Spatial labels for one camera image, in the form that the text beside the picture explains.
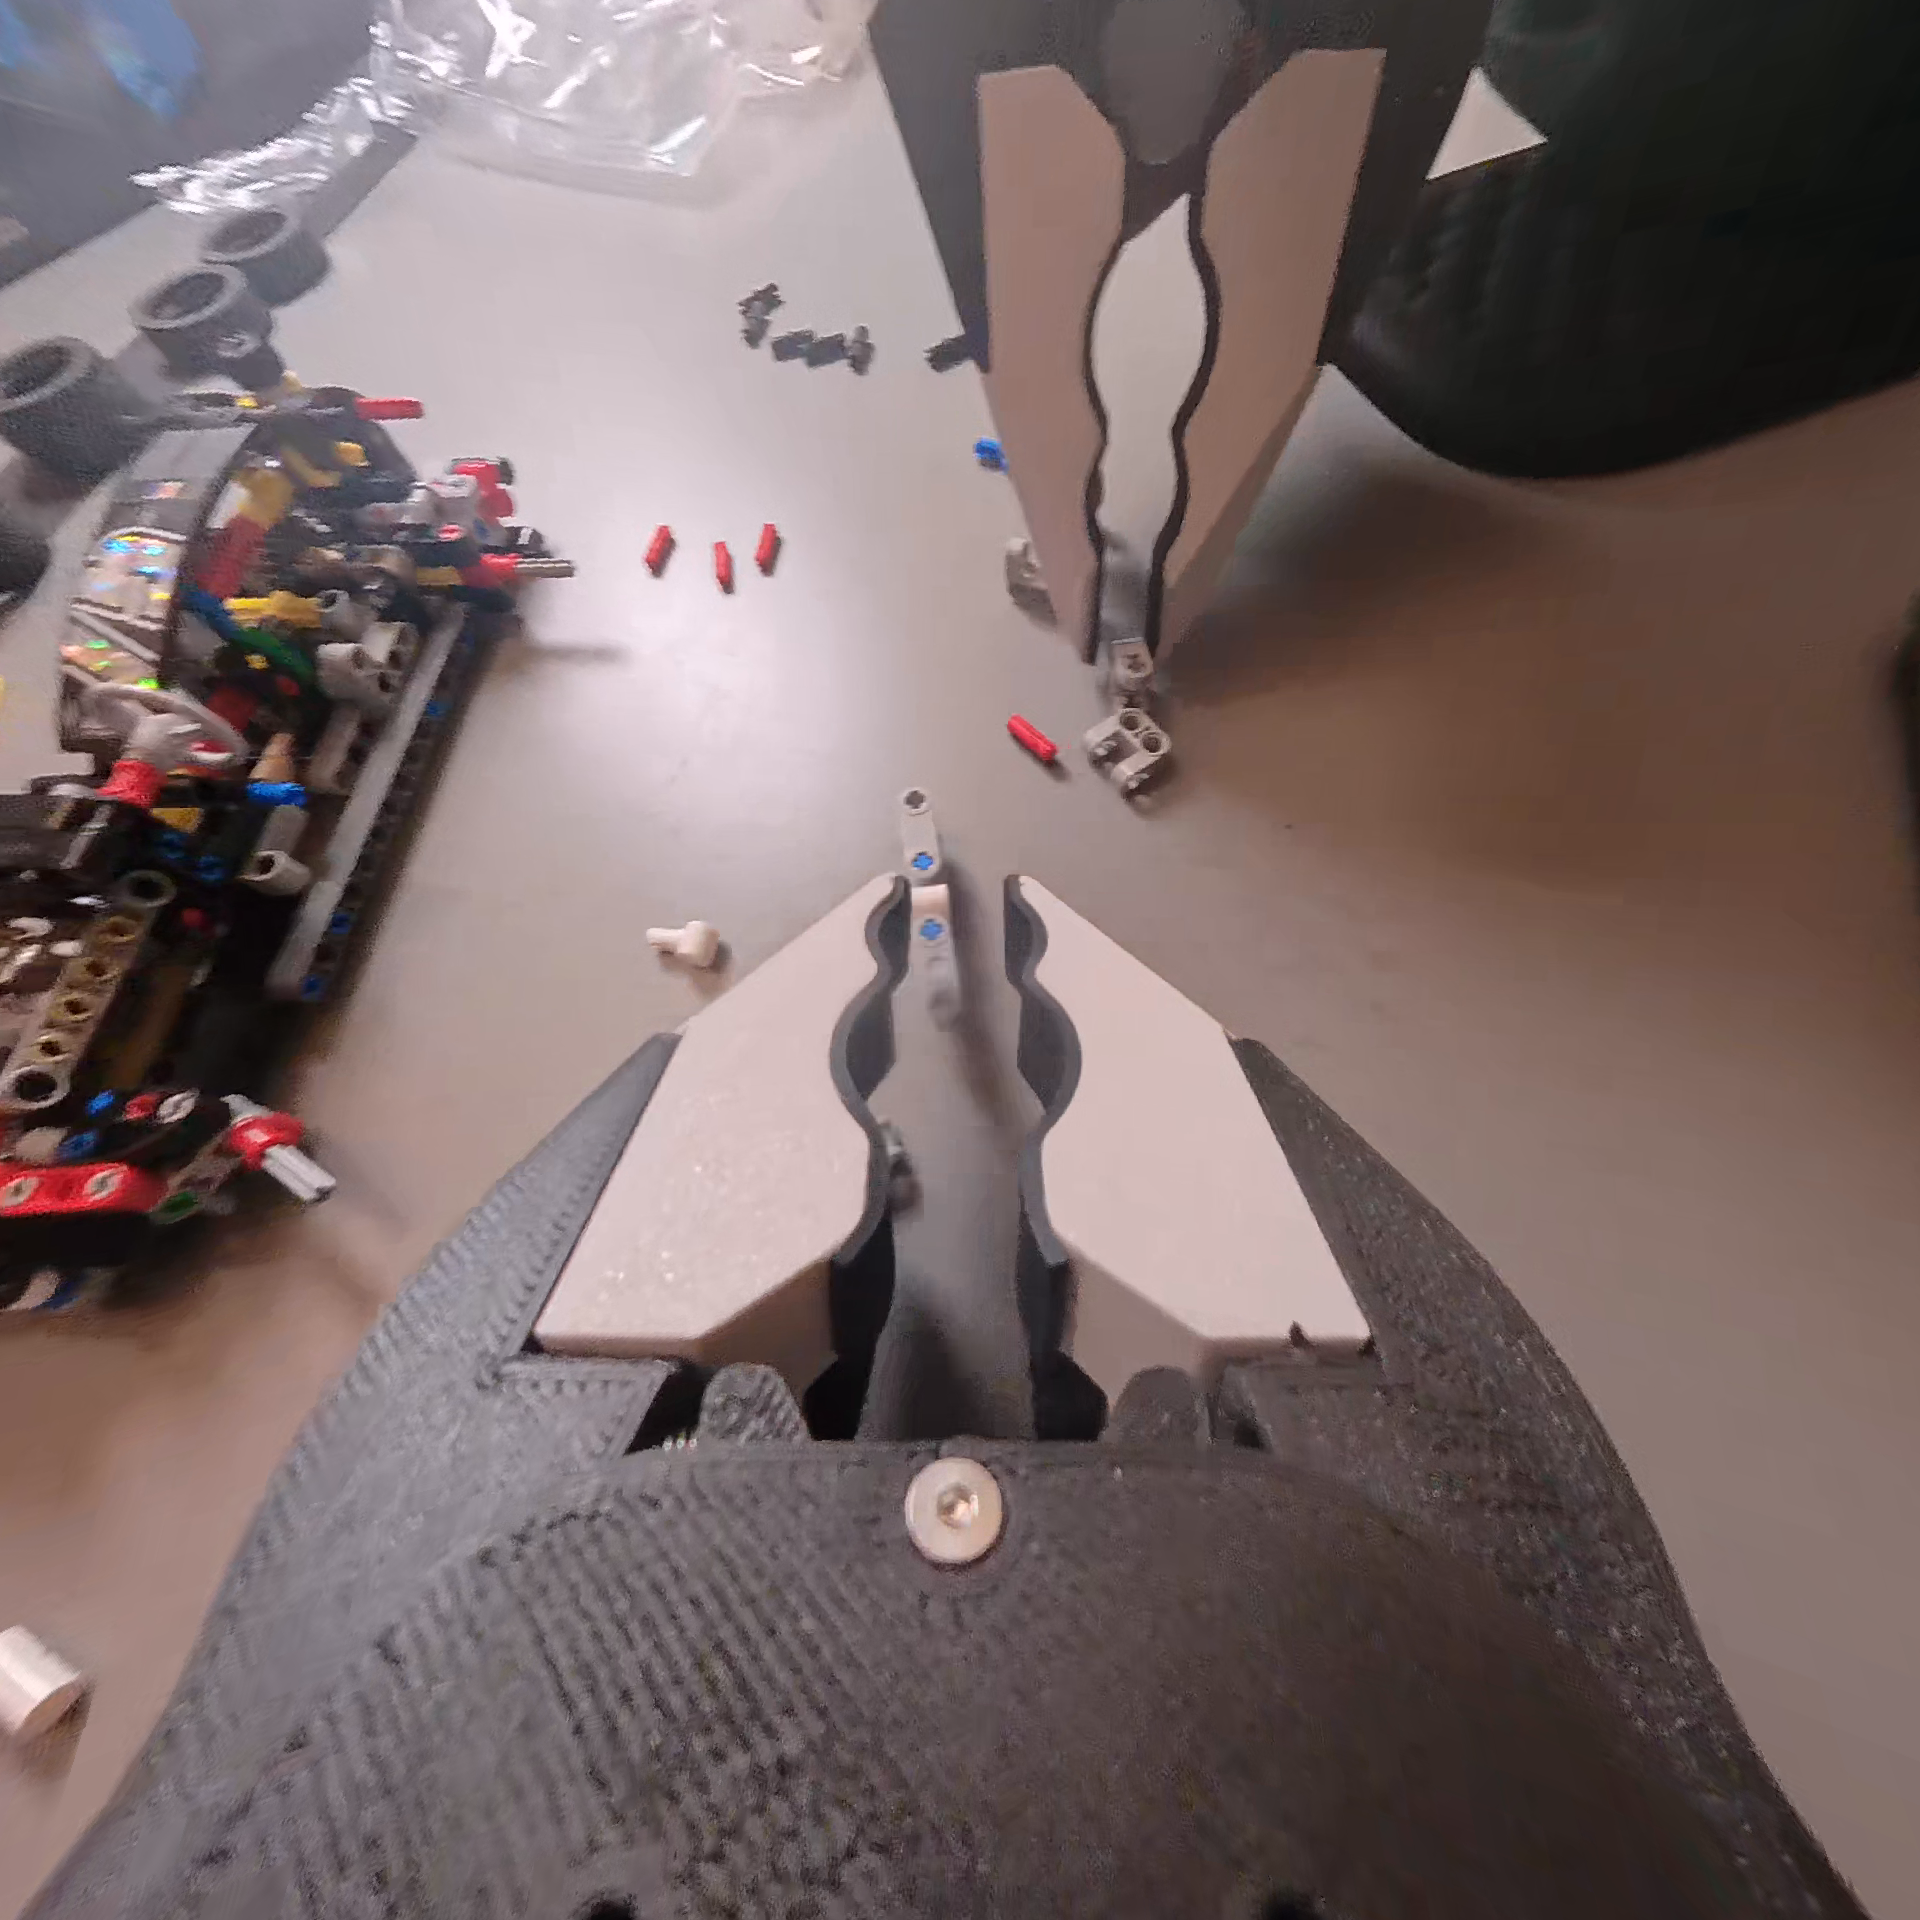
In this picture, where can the dark box with blue print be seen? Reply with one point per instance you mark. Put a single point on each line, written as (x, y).
(91, 164)

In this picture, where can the partly built lego car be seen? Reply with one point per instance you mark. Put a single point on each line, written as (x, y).
(225, 673)

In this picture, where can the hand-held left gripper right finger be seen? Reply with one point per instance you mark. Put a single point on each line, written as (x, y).
(1188, 1169)

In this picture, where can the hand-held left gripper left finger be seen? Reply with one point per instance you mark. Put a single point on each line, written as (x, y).
(708, 1201)

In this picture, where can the white lego cylinder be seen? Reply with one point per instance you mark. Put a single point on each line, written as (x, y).
(33, 1682)

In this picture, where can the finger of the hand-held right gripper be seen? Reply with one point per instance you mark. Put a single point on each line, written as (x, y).
(1275, 303)
(1051, 303)

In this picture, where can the small light grey thin liftarm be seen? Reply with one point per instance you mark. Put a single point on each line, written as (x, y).
(1129, 661)

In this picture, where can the black lego tyre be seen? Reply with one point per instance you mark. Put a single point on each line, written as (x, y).
(13, 558)
(65, 406)
(203, 319)
(268, 251)

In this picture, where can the clear plastic bag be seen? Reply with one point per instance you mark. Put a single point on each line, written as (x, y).
(598, 91)

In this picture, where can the grey perpendicular lego connector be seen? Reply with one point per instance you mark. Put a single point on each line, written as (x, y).
(1126, 745)

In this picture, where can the cluster of black lego pins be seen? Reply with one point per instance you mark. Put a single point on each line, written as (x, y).
(821, 346)

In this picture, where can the tan lego pin connector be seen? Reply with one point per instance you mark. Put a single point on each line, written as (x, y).
(692, 944)

